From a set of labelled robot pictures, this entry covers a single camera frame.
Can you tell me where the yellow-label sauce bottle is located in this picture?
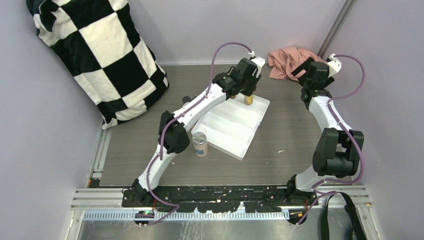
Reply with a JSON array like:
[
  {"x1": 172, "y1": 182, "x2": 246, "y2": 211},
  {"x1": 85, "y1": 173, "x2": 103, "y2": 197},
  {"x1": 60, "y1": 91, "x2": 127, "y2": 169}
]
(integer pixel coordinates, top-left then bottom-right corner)
[{"x1": 244, "y1": 94, "x2": 254, "y2": 106}]

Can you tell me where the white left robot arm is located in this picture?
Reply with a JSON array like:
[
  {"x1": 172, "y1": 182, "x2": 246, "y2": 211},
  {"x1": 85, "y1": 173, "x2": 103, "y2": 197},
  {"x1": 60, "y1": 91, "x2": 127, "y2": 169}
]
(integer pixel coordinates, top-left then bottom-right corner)
[{"x1": 132, "y1": 56, "x2": 266, "y2": 207}]

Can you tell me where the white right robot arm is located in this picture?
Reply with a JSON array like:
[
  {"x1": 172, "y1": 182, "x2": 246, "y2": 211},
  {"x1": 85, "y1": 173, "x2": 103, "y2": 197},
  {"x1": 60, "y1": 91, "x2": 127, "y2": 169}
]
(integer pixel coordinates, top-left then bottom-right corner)
[{"x1": 285, "y1": 53, "x2": 365, "y2": 205}]

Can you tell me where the pink cloth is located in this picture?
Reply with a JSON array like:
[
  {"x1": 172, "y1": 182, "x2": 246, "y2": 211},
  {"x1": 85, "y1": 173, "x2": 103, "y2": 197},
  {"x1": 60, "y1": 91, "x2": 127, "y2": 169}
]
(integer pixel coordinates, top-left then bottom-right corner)
[{"x1": 267, "y1": 46, "x2": 326, "y2": 82}]

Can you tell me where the white divided plastic tray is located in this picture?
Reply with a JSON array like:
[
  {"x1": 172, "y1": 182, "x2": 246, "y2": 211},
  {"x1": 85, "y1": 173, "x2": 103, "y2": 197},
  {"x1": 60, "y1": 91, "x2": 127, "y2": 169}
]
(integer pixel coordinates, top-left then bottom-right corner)
[{"x1": 191, "y1": 94, "x2": 270, "y2": 161}]

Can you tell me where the blue-label silver-top shaker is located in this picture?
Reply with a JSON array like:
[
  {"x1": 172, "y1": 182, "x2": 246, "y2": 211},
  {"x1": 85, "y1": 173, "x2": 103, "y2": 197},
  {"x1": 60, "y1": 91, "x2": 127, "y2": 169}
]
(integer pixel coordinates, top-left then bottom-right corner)
[{"x1": 192, "y1": 131, "x2": 208, "y2": 158}]

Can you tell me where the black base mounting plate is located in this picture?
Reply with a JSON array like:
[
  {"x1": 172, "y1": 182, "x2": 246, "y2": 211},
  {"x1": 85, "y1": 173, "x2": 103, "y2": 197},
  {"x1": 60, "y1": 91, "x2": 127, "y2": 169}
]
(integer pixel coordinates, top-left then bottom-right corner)
[{"x1": 121, "y1": 185, "x2": 317, "y2": 214}]

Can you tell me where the black white checkered blanket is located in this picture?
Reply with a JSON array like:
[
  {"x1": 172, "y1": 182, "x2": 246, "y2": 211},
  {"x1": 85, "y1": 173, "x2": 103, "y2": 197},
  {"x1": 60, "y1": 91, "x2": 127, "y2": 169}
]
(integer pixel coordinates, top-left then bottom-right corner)
[{"x1": 26, "y1": 0, "x2": 169, "y2": 129}]

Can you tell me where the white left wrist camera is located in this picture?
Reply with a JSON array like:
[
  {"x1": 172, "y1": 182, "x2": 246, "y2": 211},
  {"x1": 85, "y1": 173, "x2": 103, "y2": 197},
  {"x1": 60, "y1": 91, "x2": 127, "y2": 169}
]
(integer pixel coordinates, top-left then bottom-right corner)
[{"x1": 248, "y1": 51, "x2": 266, "y2": 79}]

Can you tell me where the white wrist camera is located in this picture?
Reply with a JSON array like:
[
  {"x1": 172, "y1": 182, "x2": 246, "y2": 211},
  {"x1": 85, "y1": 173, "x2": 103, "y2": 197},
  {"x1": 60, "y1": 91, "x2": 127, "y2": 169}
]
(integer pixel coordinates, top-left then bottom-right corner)
[
  {"x1": 248, "y1": 51, "x2": 266, "y2": 79},
  {"x1": 326, "y1": 53, "x2": 342, "y2": 77}
]

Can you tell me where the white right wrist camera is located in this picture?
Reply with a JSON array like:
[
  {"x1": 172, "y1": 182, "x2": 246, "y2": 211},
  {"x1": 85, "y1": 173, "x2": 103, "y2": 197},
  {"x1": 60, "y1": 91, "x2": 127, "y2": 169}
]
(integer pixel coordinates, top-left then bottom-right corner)
[{"x1": 326, "y1": 53, "x2": 342, "y2": 77}]

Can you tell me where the black strap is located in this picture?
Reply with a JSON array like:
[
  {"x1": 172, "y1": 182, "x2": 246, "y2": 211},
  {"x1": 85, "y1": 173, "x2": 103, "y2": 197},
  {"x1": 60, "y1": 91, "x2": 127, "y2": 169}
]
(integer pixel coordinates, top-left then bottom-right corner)
[{"x1": 319, "y1": 192, "x2": 368, "y2": 240}]

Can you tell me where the aluminium frame rail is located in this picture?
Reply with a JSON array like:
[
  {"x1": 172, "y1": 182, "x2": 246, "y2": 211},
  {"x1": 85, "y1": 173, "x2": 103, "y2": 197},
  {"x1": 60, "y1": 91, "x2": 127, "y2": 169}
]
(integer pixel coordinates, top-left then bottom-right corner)
[{"x1": 65, "y1": 126, "x2": 378, "y2": 240}]

